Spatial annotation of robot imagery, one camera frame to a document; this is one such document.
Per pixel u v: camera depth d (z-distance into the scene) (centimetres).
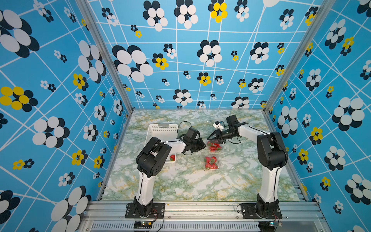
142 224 72
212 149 92
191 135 79
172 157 88
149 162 52
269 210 67
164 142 58
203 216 73
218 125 93
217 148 94
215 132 89
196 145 86
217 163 89
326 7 68
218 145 96
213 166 85
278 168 56
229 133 84
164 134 104
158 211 73
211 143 96
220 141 88
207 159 89
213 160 89
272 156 54
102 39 81
